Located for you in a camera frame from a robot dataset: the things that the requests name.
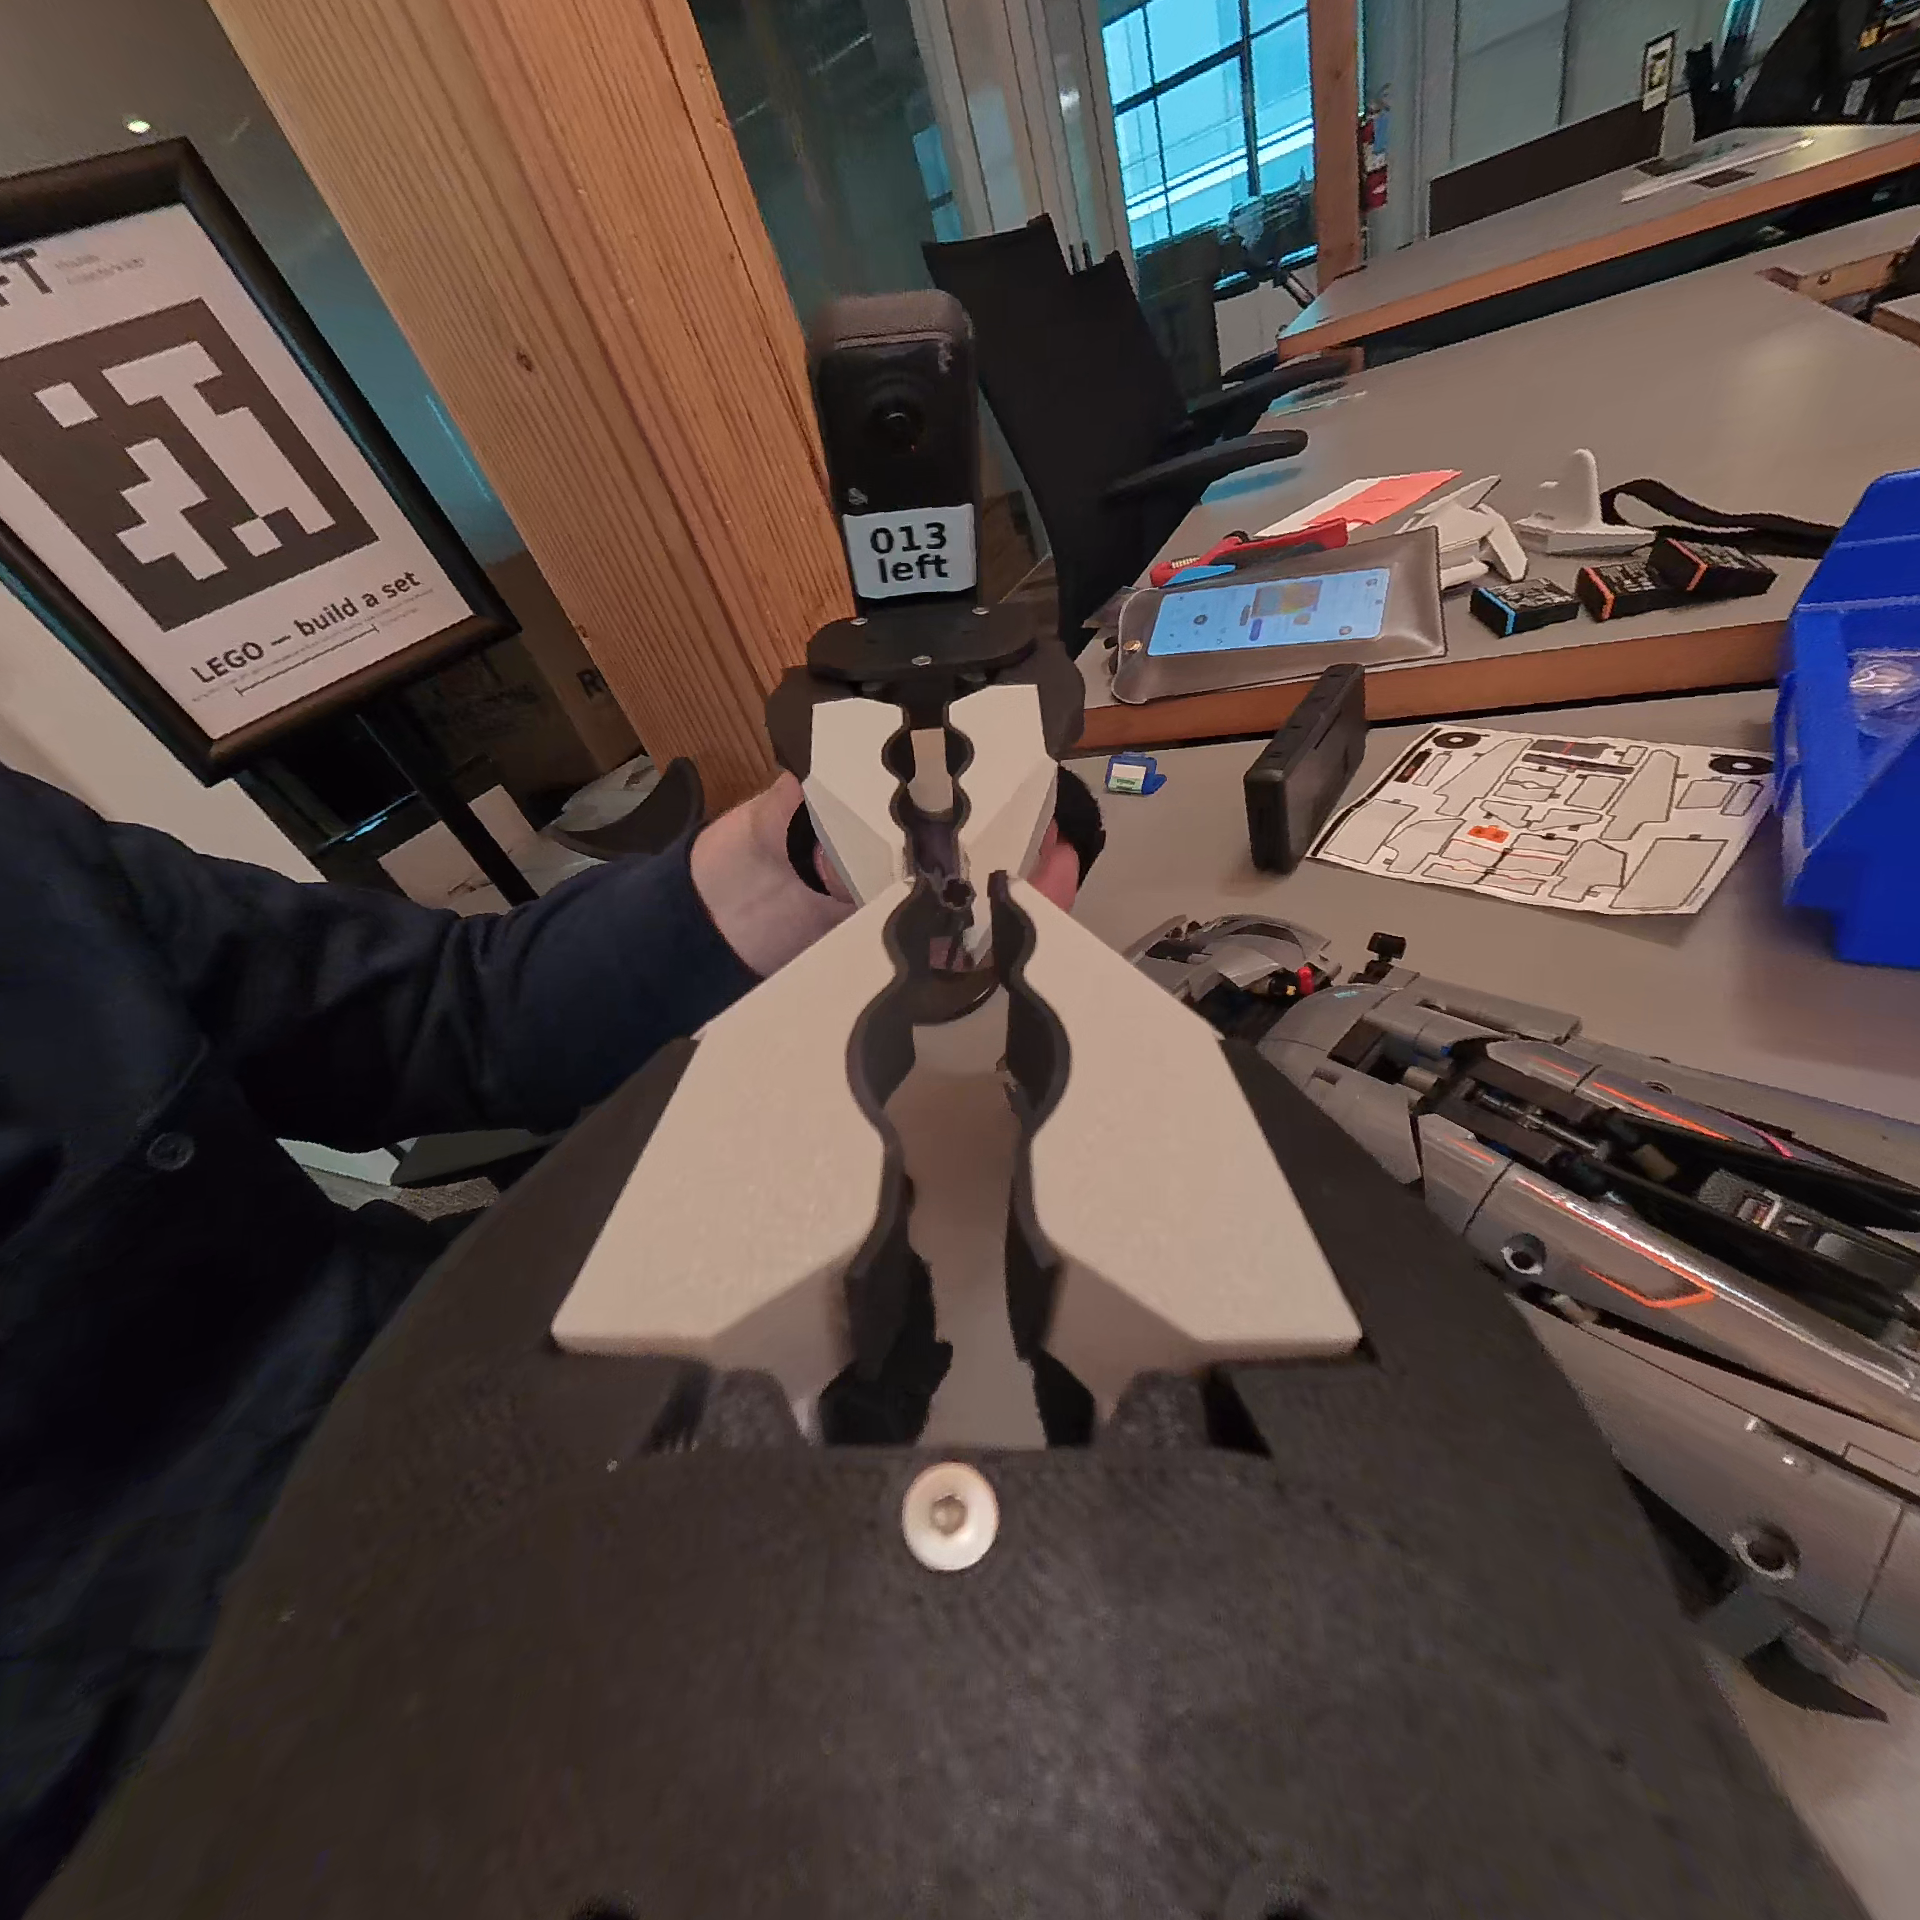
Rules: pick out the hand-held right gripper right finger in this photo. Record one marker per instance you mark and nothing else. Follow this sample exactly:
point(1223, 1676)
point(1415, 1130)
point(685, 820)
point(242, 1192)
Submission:
point(1186, 1200)

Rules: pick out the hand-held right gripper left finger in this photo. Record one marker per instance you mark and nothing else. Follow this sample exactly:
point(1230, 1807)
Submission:
point(720, 1200)

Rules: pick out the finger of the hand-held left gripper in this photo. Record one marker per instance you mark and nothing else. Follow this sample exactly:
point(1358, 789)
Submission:
point(1012, 781)
point(848, 781)

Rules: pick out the black lego axle pin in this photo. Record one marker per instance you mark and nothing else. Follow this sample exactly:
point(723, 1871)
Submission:
point(938, 886)

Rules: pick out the black round lego dish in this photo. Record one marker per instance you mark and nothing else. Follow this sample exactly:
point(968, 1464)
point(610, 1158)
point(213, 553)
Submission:
point(952, 994)

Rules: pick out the grey lego car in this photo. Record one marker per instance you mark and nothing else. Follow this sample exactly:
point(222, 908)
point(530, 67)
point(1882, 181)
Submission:
point(1576, 1200)

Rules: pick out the person's left forearm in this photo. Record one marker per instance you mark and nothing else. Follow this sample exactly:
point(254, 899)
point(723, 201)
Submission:
point(524, 991)

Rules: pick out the lego sticker sheet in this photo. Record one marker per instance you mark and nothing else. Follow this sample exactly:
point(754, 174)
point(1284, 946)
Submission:
point(1651, 839)

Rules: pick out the person's left hand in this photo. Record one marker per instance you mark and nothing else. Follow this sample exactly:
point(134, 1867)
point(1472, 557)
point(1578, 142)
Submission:
point(765, 886)

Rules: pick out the small blue object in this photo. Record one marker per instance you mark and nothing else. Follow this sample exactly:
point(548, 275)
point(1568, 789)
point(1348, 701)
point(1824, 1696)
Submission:
point(1129, 775)

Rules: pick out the black office chair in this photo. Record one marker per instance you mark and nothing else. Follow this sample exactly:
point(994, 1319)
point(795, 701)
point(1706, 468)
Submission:
point(1080, 391)

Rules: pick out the black rectangular case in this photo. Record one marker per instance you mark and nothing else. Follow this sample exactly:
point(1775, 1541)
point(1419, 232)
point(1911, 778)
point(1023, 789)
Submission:
point(1302, 766)

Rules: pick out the phone in clear pouch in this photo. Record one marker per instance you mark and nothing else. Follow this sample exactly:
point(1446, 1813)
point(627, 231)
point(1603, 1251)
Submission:
point(1276, 614)

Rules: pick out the red and blue tool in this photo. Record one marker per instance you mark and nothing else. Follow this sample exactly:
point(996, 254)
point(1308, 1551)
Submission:
point(1246, 553)

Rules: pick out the wooden pillar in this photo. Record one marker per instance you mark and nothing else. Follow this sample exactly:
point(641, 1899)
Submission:
point(570, 302)

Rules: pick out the red and white envelope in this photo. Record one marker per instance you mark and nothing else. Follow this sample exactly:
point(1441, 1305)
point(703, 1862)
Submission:
point(1378, 494)

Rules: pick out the white plastic part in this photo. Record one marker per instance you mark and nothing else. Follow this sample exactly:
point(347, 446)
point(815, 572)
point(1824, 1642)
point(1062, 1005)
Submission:
point(1476, 533)

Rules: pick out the black battery blue end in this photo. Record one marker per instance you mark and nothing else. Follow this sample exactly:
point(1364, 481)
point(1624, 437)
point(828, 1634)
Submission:
point(1523, 607)

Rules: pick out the red fire extinguisher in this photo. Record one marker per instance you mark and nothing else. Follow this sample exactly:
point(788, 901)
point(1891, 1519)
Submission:
point(1374, 158)

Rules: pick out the white plastic holder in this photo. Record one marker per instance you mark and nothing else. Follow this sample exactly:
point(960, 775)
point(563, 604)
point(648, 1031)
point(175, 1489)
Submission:
point(1580, 518)

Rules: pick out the black battery orange end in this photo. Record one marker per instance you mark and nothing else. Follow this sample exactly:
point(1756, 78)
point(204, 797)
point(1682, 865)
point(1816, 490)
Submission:
point(1626, 592)
point(1709, 566)

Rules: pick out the long wooden desk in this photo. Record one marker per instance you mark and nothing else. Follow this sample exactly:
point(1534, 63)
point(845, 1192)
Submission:
point(1576, 225)

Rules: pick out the framed fiducial tag sign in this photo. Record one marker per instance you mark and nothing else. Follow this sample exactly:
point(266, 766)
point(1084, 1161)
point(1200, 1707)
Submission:
point(181, 451)

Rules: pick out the blue storage bin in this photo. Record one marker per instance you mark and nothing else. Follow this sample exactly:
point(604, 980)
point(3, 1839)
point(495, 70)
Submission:
point(1847, 750)

